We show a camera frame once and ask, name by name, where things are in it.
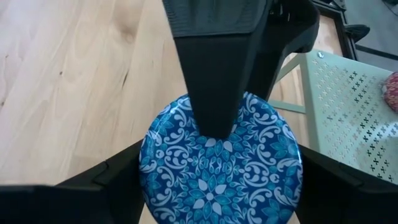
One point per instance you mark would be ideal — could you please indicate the green perforated metal shelf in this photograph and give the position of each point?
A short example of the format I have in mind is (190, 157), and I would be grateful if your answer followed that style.
(342, 124)

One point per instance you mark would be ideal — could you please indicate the pink patterned round tin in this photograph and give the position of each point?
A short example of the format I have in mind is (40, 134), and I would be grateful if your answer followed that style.
(392, 91)

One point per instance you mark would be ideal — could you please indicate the black aluminium table frame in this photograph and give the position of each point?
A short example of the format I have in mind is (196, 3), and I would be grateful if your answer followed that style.
(345, 31)

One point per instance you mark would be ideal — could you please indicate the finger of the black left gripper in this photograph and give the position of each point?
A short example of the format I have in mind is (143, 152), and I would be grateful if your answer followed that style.
(286, 28)
(214, 77)

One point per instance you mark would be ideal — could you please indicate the blue patterned round tin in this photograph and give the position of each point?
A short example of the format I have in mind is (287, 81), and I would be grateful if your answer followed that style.
(217, 174)

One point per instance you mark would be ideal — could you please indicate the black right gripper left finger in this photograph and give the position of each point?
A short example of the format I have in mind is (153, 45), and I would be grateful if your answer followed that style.
(77, 202)

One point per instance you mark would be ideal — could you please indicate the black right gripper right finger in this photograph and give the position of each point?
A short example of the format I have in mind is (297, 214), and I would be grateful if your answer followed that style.
(348, 199)

